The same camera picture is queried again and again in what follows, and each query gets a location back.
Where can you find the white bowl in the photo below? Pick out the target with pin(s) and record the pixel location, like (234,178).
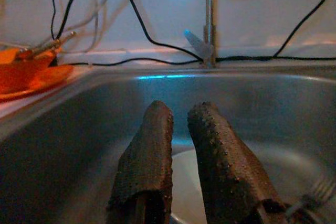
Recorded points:
(183,182)

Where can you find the silver metal chopstick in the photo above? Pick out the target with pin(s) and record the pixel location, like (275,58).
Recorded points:
(63,39)
(44,48)

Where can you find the metal faucet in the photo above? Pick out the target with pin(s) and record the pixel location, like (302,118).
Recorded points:
(209,11)

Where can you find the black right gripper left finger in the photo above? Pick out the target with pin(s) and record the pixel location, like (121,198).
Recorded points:
(147,161)

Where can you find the stainless steel sink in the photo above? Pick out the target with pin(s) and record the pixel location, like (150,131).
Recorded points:
(78,129)

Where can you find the orange bowl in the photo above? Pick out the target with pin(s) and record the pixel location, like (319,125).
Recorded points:
(15,74)

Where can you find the silver metal fork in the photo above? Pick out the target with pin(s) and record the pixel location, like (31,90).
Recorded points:
(312,195)

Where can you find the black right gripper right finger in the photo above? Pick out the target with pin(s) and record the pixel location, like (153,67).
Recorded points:
(225,166)

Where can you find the orange plate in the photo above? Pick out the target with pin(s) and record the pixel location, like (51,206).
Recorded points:
(52,77)

